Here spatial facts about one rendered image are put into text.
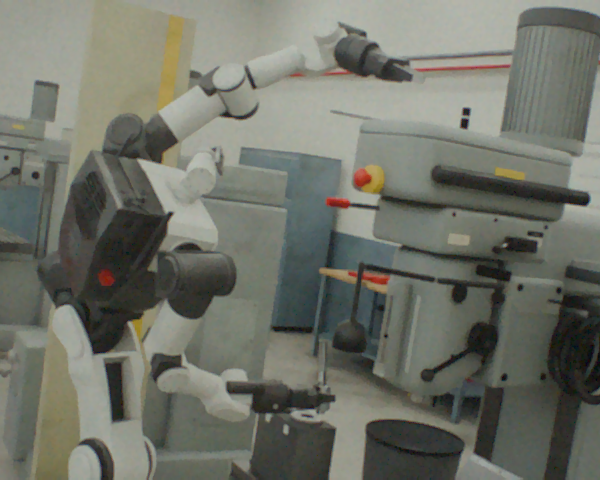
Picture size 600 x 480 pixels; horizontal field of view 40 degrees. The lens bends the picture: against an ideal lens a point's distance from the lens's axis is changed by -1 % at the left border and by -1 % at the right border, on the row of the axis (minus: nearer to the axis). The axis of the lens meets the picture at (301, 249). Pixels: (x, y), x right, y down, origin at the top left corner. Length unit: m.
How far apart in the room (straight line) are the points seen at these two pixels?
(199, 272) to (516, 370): 0.75
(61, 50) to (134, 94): 7.53
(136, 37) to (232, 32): 8.41
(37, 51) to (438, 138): 9.29
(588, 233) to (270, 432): 0.98
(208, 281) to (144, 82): 1.71
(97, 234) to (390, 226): 0.63
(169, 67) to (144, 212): 1.65
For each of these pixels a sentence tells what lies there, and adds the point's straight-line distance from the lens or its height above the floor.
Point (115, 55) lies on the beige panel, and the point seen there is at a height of 2.10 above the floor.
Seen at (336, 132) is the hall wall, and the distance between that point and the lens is 9.76.
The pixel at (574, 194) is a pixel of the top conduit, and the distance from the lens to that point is 1.92.
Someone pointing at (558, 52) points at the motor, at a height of 2.11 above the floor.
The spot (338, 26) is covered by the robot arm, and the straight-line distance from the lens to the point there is 2.10.
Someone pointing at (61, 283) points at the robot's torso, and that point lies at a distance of 2.11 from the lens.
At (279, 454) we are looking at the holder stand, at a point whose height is 1.01.
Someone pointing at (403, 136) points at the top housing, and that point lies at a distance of 1.70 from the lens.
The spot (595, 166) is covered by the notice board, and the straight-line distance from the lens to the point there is 7.01.
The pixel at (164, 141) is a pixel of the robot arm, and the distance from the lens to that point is 2.04.
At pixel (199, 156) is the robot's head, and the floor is 1.76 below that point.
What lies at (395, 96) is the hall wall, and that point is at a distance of 8.99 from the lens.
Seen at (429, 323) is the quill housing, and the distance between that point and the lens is 1.79.
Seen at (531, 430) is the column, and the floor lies 1.20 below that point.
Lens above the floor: 1.74
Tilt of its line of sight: 5 degrees down
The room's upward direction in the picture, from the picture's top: 9 degrees clockwise
